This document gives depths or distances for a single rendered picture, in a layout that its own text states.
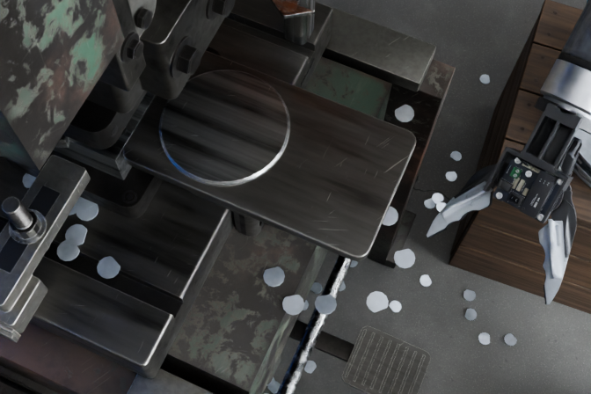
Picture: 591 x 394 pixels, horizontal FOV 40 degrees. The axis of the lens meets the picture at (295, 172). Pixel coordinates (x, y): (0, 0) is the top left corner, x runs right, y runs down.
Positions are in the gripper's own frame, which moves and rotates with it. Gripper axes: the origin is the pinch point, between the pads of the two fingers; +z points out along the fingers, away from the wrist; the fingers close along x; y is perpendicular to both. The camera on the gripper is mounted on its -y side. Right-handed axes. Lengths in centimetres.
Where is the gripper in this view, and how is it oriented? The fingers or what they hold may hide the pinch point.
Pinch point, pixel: (485, 270)
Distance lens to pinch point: 95.7
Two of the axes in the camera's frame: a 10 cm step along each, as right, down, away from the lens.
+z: -4.3, 8.9, 1.8
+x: 8.1, 4.6, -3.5
